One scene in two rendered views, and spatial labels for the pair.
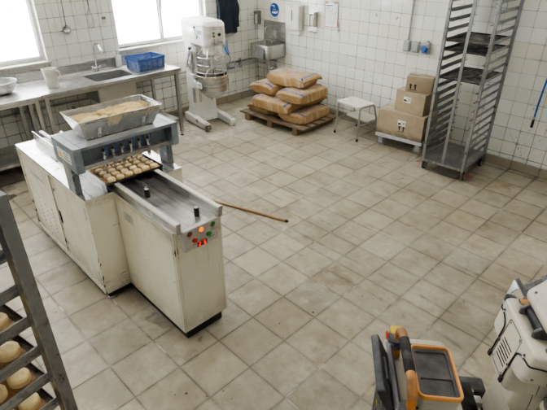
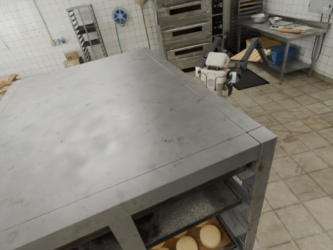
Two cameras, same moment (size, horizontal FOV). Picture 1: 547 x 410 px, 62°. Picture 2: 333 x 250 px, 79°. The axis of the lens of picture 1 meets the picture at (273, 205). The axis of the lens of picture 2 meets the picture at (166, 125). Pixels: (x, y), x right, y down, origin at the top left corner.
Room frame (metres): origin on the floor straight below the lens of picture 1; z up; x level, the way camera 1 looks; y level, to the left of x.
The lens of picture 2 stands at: (0.20, 1.11, 2.02)
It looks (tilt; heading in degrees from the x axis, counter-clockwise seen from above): 35 degrees down; 310
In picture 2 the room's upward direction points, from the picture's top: 11 degrees counter-clockwise
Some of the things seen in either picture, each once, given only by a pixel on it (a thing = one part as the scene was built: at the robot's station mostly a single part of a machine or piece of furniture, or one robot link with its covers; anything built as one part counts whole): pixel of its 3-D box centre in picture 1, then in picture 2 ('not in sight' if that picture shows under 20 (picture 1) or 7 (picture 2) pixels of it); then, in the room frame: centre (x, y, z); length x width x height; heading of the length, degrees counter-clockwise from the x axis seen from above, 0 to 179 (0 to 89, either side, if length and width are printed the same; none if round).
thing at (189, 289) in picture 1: (171, 252); not in sight; (2.46, 0.68, 0.45); 0.70 x 0.34 x 0.90; 44
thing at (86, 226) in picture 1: (103, 203); not in sight; (3.16, 1.36, 0.42); 1.28 x 0.72 x 0.84; 44
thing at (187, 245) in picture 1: (199, 233); not in sight; (2.20, 0.42, 0.77); 0.24 x 0.04 x 0.14; 134
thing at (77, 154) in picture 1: (120, 152); not in sight; (2.82, 1.03, 1.01); 0.72 x 0.33 x 0.34; 134
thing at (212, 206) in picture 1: (134, 159); not in sight; (3.00, 1.00, 0.87); 2.01 x 0.03 x 0.07; 44
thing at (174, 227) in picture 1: (96, 172); not in sight; (2.80, 1.21, 0.87); 2.01 x 0.03 x 0.07; 44
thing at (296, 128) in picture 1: (288, 116); not in sight; (6.34, -0.22, 0.06); 1.20 x 0.80 x 0.11; 47
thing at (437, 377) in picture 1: (432, 381); not in sight; (1.10, -0.57, 0.87); 0.23 x 0.15 x 0.11; 174
